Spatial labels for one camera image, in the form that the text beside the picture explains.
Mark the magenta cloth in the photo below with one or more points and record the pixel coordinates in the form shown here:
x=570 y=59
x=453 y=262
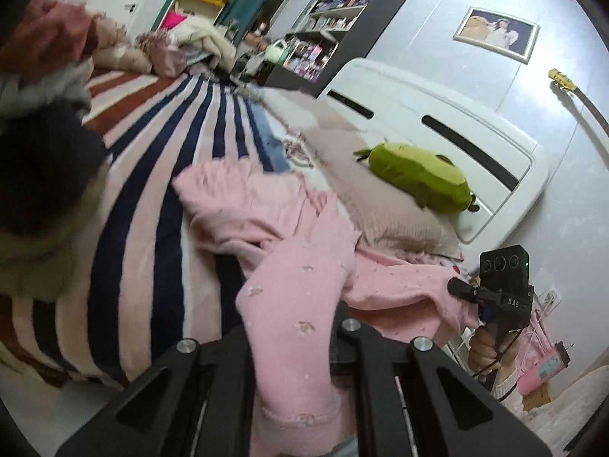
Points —
x=172 y=20

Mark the yellow shelf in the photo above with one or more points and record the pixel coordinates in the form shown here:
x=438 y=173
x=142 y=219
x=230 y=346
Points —
x=202 y=2

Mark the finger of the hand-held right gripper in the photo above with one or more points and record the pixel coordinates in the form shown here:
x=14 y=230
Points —
x=461 y=288

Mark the striped blanket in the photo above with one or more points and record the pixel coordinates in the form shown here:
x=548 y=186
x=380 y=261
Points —
x=152 y=162

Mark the pink bag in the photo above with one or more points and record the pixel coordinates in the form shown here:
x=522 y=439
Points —
x=540 y=362

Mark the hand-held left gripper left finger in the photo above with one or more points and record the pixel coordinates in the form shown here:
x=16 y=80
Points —
x=223 y=357

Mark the dark navy garment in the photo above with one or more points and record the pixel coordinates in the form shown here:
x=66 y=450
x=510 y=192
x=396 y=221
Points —
x=43 y=171

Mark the grey garment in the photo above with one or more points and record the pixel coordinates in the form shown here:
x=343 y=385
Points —
x=43 y=90

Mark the framed wall picture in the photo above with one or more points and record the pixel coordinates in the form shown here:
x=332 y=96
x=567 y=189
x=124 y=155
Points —
x=497 y=33

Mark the person's right hand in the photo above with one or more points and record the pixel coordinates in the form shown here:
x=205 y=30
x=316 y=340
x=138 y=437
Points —
x=478 y=352

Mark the beige pillow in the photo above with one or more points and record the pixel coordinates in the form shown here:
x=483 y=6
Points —
x=376 y=200

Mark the guitar neck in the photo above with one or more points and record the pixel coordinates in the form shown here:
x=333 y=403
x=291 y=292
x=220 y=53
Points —
x=580 y=97

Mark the light blue printed cloth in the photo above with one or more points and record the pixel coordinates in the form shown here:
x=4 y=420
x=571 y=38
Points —
x=271 y=138

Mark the person's right forearm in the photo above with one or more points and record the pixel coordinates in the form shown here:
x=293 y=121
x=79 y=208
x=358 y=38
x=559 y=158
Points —
x=506 y=388

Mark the dark bookshelf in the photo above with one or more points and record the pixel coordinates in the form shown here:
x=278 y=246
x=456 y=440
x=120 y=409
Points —
x=342 y=28

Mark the wall socket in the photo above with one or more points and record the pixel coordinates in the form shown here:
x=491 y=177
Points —
x=552 y=300

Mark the pink floral pajama garment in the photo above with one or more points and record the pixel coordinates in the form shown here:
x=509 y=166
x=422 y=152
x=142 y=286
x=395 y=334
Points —
x=290 y=285

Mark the white headboard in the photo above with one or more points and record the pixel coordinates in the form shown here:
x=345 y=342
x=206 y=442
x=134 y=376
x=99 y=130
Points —
x=442 y=123

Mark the pink beige quilt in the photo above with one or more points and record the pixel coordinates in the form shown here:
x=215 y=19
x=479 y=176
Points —
x=128 y=47

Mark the white fluffy cloth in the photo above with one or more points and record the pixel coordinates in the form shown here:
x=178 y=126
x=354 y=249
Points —
x=566 y=414

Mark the cream bedding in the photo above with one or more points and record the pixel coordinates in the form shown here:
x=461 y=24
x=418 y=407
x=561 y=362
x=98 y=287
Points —
x=204 y=40

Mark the green plush toy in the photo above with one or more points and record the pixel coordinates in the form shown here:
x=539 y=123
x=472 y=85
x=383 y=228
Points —
x=418 y=176

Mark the mint green bag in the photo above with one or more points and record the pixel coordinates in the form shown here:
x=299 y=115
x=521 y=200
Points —
x=277 y=52

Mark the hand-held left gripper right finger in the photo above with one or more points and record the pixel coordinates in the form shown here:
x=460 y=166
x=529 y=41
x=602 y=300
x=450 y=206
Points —
x=380 y=366

